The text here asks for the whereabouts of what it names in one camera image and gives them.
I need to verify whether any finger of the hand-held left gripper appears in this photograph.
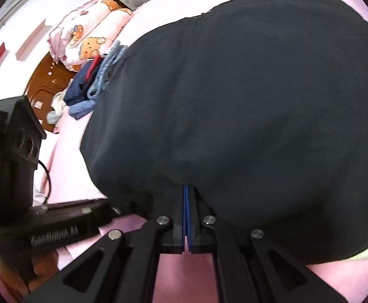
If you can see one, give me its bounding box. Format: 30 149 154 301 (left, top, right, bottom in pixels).
110 196 154 225

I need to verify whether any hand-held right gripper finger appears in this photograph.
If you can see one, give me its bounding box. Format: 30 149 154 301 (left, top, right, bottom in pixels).
188 186 346 303
23 185 187 303

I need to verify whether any black garment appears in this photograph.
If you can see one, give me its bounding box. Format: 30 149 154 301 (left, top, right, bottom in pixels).
80 0 368 266

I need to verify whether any person's left hand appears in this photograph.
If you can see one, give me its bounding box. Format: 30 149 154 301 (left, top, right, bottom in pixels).
0 248 60 300

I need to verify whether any pink bed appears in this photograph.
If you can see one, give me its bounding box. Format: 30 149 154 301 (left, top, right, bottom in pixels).
0 0 368 303

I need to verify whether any white crumpled cloth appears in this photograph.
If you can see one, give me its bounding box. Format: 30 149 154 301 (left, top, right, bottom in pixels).
46 91 68 124

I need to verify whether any blue folded cloth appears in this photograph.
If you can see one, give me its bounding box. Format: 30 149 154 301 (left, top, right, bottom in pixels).
68 100 98 121

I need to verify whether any wooden headboard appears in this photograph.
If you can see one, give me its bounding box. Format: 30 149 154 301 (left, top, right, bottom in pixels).
24 52 78 133

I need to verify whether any light blue garment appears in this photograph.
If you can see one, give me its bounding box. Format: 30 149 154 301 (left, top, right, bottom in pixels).
87 42 130 99

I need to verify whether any pink bear print pillow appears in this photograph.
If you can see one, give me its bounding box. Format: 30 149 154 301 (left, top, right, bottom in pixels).
47 0 109 64
64 0 134 72

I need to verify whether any black cable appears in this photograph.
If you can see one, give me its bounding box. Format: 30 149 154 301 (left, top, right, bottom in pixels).
36 159 52 207

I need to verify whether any pink wall shelf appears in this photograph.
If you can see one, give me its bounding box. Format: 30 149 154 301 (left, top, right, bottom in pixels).
15 19 47 61

